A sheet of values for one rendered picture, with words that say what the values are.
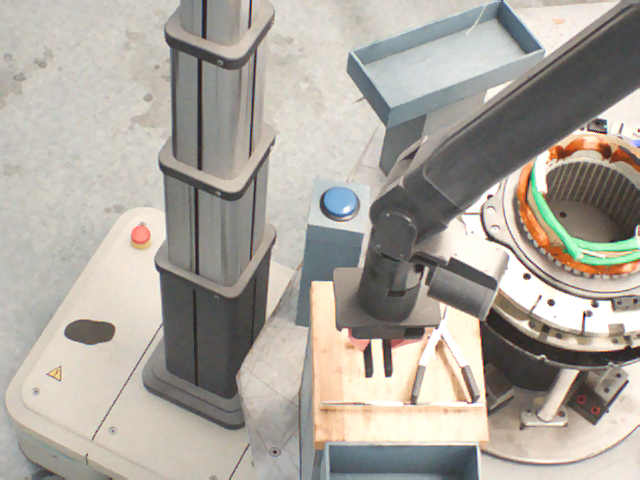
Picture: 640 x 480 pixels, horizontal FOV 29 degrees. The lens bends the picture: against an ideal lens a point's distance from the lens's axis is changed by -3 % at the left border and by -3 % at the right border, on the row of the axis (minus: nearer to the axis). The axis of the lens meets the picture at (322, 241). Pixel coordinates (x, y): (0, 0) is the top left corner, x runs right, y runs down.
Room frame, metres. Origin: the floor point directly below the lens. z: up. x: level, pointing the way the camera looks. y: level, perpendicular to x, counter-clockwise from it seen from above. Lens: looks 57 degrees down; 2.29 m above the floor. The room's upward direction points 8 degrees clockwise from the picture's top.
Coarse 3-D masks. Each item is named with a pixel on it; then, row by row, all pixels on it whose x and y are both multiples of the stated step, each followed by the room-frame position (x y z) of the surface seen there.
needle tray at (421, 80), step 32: (416, 32) 1.15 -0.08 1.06; (448, 32) 1.19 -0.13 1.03; (480, 32) 1.20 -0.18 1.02; (512, 32) 1.21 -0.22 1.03; (352, 64) 1.09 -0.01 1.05; (384, 64) 1.12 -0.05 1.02; (416, 64) 1.12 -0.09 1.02; (448, 64) 1.13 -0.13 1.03; (480, 64) 1.14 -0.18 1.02; (512, 64) 1.12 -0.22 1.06; (384, 96) 1.03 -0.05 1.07; (416, 96) 1.03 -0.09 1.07; (448, 96) 1.06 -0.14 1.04; (480, 96) 1.11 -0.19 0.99; (416, 128) 1.07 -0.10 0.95; (384, 160) 1.12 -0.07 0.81
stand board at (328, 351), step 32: (320, 288) 0.73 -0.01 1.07; (320, 320) 0.69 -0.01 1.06; (448, 320) 0.71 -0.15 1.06; (320, 352) 0.65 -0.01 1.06; (352, 352) 0.66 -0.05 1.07; (416, 352) 0.67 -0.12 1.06; (448, 352) 0.67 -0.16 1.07; (480, 352) 0.68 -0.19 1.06; (320, 384) 0.61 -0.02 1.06; (352, 384) 0.62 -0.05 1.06; (384, 384) 0.62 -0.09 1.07; (448, 384) 0.63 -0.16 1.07; (480, 384) 0.64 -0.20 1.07; (320, 416) 0.57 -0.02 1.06; (352, 416) 0.58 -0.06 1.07; (384, 416) 0.58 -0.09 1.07; (416, 416) 0.59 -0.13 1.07; (448, 416) 0.59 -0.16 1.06; (480, 416) 0.60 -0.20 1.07; (320, 448) 0.54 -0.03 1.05; (480, 448) 0.57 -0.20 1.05
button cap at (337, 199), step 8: (328, 192) 0.88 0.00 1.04; (336, 192) 0.88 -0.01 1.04; (344, 192) 0.88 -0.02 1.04; (328, 200) 0.87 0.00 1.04; (336, 200) 0.87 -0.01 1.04; (344, 200) 0.87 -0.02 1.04; (352, 200) 0.87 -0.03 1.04; (328, 208) 0.86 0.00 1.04; (336, 208) 0.86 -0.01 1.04; (344, 208) 0.86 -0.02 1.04; (352, 208) 0.86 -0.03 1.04; (336, 216) 0.85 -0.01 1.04; (344, 216) 0.85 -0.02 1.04
